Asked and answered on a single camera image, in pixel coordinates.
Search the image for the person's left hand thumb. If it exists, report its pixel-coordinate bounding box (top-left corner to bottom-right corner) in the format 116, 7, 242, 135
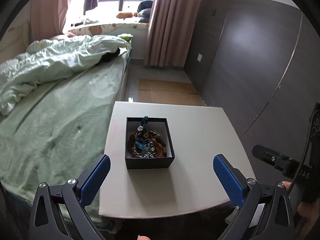
137, 236, 150, 240

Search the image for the white wall switch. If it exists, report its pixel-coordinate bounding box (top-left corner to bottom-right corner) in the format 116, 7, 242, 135
197, 54, 202, 62

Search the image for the patterned white pillow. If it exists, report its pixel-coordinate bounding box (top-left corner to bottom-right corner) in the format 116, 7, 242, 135
68, 23, 149, 36

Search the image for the dark grey wardrobe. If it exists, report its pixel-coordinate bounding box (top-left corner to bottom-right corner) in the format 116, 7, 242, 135
183, 0, 320, 185

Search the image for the light green duvet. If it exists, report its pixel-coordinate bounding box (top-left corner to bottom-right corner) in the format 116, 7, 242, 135
1, 35, 132, 116

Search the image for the pink curtain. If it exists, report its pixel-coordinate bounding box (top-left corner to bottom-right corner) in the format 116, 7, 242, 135
144, 0, 201, 67

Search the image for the green bed sheet mattress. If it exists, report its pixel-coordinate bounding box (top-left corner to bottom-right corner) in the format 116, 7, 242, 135
1, 53, 129, 213

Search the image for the black jewelry box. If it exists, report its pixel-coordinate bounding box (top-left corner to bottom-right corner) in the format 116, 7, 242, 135
125, 116, 175, 170

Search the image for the black cloth on bed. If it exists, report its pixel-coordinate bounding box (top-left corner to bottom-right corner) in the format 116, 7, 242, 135
97, 48, 120, 65

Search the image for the person's right hand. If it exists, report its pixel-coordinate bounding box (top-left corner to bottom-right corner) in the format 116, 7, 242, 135
283, 181, 319, 230

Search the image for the dark blue cushion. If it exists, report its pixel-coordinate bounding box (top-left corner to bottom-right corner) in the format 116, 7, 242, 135
136, 0, 153, 23

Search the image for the flattened cardboard sheet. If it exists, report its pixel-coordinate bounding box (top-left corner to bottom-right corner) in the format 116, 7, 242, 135
137, 79, 204, 106

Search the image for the orange plush toy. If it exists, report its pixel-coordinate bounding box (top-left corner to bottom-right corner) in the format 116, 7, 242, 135
116, 12, 137, 19

